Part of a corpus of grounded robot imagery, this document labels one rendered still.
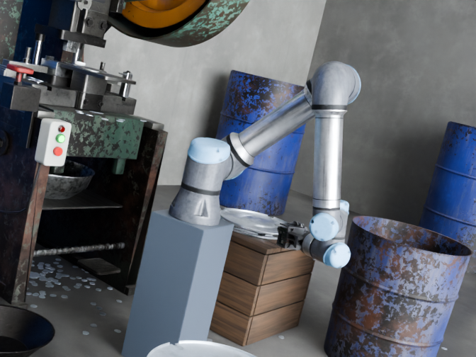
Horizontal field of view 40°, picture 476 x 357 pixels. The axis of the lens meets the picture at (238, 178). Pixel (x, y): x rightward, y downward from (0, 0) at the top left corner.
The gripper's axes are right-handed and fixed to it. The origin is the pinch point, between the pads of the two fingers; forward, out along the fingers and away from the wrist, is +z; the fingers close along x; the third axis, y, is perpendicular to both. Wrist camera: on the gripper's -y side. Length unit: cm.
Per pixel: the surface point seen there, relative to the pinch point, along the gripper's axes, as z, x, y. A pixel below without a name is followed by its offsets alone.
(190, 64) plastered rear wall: 232, -65, -60
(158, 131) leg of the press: 38, -24, 34
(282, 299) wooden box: 7.7, 26.7, -11.7
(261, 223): 16.4, 1.5, -1.9
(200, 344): -60, 16, 56
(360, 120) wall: 235, -53, -216
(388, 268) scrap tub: -25.4, 4.8, -26.3
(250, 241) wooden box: 4.1, 6.0, 8.7
